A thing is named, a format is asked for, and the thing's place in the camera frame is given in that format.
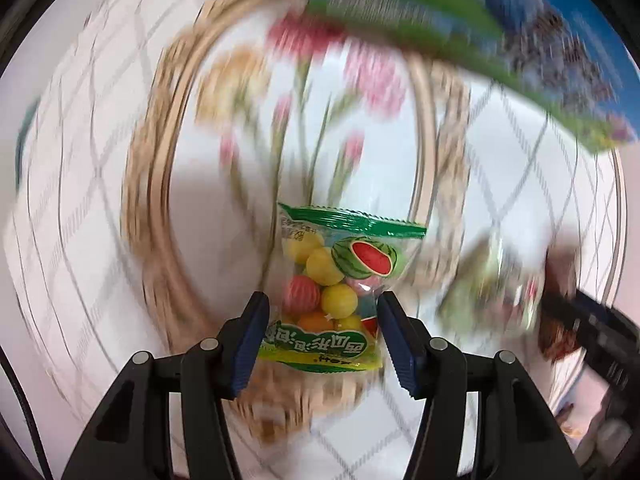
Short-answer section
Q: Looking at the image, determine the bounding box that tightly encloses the green gumball candy packet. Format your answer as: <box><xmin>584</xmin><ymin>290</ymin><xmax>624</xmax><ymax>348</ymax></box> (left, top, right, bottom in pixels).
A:
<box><xmin>257</xmin><ymin>202</ymin><xmax>429</xmax><ymax>374</ymax></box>

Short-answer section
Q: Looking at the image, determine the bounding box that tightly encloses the black cable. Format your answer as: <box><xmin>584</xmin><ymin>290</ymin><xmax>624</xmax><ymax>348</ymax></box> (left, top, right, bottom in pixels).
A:
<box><xmin>0</xmin><ymin>350</ymin><xmax>53</xmax><ymax>480</ymax></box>

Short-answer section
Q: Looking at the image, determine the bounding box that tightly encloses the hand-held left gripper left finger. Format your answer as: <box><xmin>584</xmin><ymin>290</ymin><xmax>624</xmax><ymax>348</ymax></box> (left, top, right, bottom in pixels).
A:
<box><xmin>60</xmin><ymin>291</ymin><xmax>271</xmax><ymax>480</ymax></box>

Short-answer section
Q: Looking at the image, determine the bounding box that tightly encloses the white floral printed quilt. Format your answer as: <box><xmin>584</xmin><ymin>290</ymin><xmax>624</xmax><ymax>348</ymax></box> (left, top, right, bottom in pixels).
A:
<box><xmin>0</xmin><ymin>0</ymin><xmax>632</xmax><ymax>480</ymax></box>

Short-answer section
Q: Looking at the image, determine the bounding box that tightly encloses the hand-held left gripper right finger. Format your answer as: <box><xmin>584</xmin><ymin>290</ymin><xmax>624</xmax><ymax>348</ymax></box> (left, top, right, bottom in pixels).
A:
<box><xmin>375</xmin><ymin>291</ymin><xmax>584</xmax><ymax>480</ymax></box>

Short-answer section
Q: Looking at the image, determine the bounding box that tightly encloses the printed cardboard box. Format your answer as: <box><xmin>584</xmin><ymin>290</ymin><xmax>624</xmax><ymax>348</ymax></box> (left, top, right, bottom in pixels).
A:
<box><xmin>304</xmin><ymin>0</ymin><xmax>640</xmax><ymax>157</ymax></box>

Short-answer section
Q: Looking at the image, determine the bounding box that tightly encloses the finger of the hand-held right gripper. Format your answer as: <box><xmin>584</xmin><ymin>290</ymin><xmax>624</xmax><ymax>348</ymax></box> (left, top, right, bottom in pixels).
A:
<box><xmin>543</xmin><ymin>287</ymin><xmax>627</xmax><ymax>357</ymax></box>

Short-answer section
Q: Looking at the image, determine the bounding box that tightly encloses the brown snack packet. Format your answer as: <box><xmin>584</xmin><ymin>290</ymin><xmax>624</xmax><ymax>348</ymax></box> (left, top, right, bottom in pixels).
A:
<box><xmin>542</xmin><ymin>244</ymin><xmax>582</xmax><ymax>362</ymax></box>

